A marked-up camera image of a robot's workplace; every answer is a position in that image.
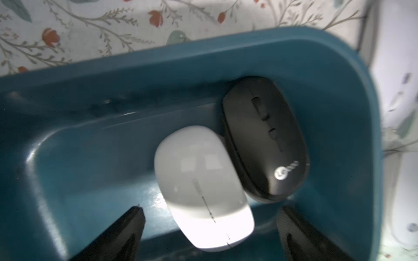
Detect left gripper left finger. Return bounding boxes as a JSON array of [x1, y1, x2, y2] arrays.
[[71, 206, 146, 261]]

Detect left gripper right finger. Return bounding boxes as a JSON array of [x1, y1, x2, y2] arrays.
[[276, 206, 353, 261]]

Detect teal plastic storage box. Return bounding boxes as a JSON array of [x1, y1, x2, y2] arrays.
[[1, 27, 382, 261]]

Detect black computer mouse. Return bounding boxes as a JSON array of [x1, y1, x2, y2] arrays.
[[222, 77, 310, 203]]

